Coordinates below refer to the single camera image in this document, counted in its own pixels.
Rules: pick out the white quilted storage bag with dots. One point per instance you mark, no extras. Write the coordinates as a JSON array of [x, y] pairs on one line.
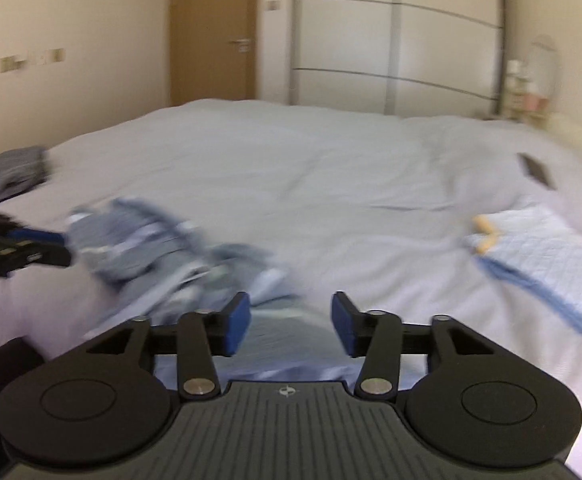
[[533, 248]]

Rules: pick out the pink cup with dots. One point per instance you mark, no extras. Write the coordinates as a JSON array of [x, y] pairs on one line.
[[532, 102]]

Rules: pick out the grey white striped garment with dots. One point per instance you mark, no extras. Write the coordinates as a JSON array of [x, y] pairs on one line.
[[160, 266]]

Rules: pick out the white bed duvet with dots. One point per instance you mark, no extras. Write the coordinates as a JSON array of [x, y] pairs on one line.
[[375, 206]]

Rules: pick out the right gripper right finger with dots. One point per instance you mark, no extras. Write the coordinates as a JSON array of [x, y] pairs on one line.
[[381, 339]]

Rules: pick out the wooden door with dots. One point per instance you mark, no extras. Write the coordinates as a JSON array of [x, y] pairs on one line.
[[212, 49]]

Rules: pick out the grey folded clothes pile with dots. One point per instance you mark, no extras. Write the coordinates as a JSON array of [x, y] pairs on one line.
[[21, 170]]

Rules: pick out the white sliding wardrobe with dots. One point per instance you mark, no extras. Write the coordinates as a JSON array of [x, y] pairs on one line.
[[409, 58]]

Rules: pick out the wall switch plate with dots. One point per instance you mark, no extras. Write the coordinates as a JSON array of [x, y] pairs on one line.
[[32, 58]]

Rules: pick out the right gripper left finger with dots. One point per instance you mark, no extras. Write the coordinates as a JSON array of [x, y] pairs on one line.
[[123, 357]]

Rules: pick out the bedside shelf with bottles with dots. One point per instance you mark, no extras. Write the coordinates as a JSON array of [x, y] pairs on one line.
[[513, 87]]

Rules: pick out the dark phone on bed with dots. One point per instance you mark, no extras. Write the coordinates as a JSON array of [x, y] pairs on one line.
[[536, 171]]

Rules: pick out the round mirror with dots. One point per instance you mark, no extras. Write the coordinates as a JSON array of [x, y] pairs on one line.
[[542, 68]]

